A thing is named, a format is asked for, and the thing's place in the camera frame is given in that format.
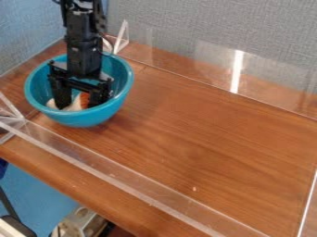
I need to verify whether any black chair part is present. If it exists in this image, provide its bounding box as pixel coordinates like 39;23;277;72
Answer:
0;186;37;237

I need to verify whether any grey metal bracket below table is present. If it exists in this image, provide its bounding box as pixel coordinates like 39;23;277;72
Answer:
50;206;108;237

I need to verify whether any clear acrylic back barrier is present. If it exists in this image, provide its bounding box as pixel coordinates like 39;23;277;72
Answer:
118;23;317;120

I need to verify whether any clear acrylic left bracket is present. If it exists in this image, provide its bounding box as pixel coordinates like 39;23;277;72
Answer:
0;92;25;145

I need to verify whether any clear acrylic front barrier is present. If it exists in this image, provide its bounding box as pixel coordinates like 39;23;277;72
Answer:
0;118;270;237

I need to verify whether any blue bowl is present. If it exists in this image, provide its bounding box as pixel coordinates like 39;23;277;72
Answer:
24;56;134;128

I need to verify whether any toy mushroom brown cap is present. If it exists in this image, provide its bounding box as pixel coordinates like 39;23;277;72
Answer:
44;92;92;112

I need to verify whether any clear acrylic barrier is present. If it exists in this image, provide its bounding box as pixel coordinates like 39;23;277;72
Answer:
118;23;317;120
0;118;270;237

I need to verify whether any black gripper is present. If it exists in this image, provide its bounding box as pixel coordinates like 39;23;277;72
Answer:
48;40;112;109

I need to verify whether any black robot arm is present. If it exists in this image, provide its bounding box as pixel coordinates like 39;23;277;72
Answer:
48;0;112;109

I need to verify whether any clear acrylic corner bracket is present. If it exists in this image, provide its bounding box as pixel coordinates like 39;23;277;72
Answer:
103;19;130;55

